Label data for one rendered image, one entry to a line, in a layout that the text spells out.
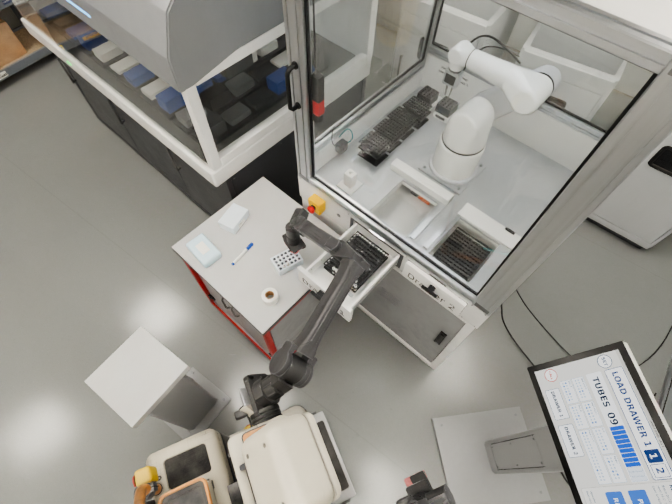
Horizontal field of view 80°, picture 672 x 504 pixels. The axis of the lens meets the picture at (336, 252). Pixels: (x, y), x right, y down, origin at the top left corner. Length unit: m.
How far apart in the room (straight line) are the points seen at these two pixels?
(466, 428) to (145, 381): 1.64
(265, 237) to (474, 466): 1.59
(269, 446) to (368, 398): 1.47
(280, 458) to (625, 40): 1.04
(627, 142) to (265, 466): 1.01
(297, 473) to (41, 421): 2.05
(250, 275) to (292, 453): 1.01
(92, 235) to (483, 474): 2.84
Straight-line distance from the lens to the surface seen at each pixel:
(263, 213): 2.00
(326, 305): 1.15
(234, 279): 1.84
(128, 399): 1.81
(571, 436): 1.58
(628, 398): 1.52
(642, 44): 0.90
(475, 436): 2.48
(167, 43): 1.62
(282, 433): 1.01
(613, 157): 1.01
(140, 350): 1.84
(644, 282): 3.38
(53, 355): 2.94
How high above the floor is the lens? 2.38
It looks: 60 degrees down
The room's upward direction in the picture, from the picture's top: 2 degrees clockwise
